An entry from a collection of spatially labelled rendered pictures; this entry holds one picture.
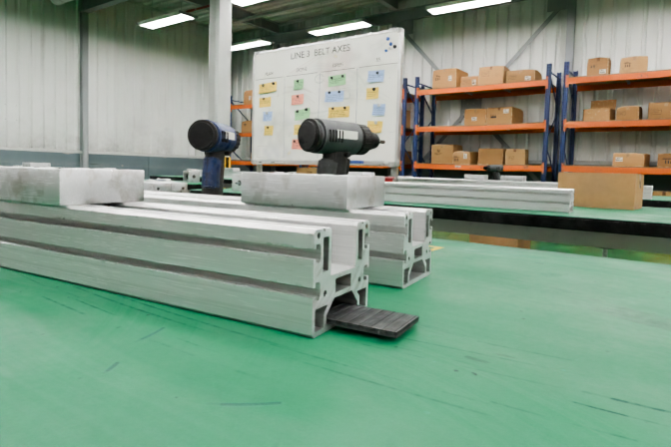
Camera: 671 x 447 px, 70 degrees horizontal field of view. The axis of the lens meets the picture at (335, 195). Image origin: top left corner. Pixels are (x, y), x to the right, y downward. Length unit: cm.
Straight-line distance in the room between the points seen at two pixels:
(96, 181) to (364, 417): 44
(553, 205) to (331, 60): 250
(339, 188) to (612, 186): 186
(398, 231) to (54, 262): 39
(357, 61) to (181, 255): 344
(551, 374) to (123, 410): 26
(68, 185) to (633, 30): 1089
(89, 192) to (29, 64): 1253
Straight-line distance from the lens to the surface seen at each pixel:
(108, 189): 63
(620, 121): 975
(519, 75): 1037
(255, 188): 64
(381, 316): 42
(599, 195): 235
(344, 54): 392
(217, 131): 92
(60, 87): 1329
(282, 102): 425
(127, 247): 52
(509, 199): 196
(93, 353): 39
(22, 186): 66
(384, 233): 55
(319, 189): 58
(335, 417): 28
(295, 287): 40
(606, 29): 1123
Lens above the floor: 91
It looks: 3 degrees down
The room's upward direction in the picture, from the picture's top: 2 degrees clockwise
